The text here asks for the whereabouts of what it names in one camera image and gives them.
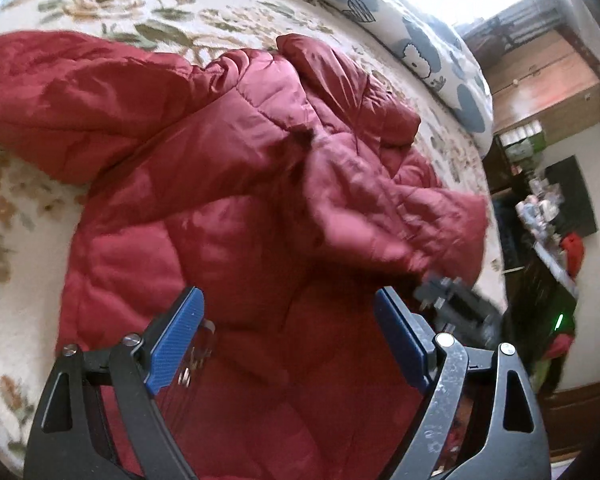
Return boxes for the floral beige bed blanket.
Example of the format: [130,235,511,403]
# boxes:
[0,0,488,479]

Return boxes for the red puffer jacket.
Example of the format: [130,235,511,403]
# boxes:
[0,32,488,479]

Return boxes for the cluttered dark shelf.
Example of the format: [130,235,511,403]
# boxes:
[483,119,584,396]

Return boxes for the blue white patterned duvet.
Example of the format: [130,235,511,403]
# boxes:
[322,0,494,156]

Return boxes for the wooden dresser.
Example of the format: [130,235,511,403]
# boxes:
[486,25,600,144]

